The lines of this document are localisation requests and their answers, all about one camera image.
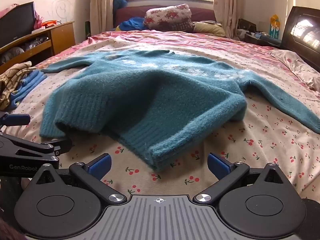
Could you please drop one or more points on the maroon sofa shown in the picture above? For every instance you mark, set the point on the maroon sofa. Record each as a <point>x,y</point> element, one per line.
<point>127,13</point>

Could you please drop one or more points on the beige checkered garment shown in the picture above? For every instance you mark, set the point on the beige checkered garment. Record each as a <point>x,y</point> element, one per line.
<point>12,80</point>

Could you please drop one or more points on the blue cloth pile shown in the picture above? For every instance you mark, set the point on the blue cloth pile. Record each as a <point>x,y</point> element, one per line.
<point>132,23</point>

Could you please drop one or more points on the black television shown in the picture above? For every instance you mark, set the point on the black television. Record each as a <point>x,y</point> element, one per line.
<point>15,25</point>

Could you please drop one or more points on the cherry print bedsheet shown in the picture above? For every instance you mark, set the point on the cherry print bedsheet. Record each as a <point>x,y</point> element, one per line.
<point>250,135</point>

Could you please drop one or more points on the yellow blue carton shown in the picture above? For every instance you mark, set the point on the yellow blue carton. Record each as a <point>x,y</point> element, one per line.
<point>274,27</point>

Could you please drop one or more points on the brown bag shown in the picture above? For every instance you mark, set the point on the brown bag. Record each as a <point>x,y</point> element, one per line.
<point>246,25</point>

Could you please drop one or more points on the wooden cabinet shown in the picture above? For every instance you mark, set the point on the wooden cabinet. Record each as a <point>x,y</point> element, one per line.
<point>62,37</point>

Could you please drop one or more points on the blue knit garment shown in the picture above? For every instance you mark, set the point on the blue knit garment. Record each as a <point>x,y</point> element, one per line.
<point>30,82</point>

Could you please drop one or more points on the dark nightstand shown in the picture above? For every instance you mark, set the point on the dark nightstand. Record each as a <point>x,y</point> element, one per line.
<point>252,40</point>

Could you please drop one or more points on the pink print pillow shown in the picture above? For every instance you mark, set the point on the pink print pillow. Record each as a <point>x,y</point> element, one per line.
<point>297,65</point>

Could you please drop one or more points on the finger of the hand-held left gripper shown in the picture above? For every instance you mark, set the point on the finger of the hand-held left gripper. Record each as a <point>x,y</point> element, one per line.
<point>16,120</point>
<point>60,146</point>

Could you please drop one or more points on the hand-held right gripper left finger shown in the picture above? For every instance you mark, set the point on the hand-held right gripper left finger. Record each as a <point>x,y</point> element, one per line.
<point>100,166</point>

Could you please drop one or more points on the beige curtain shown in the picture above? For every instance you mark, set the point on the beige curtain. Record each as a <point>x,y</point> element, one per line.
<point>100,5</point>
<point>227,5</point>

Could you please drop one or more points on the dark wooden headboard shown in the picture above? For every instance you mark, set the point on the dark wooden headboard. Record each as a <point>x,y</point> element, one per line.
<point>302,35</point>

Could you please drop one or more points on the teal fuzzy towel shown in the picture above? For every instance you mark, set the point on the teal fuzzy towel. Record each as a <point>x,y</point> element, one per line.
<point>150,92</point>

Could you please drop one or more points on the olive pillow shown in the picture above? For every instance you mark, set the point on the olive pillow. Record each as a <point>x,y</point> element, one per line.
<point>210,28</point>

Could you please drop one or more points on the floral red pillow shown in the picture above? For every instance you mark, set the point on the floral red pillow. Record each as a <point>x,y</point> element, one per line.
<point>167,13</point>

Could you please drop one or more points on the orange object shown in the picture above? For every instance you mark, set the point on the orange object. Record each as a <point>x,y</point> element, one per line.
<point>48,24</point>

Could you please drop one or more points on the pink striped bed sheet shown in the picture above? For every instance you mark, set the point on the pink striped bed sheet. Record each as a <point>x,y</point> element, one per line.
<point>175,36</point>

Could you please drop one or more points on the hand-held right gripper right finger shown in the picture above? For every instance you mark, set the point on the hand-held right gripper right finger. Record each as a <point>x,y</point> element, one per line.
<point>218,166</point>

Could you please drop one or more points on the blue hanging jacket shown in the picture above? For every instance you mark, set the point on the blue hanging jacket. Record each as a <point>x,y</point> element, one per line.
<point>118,2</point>

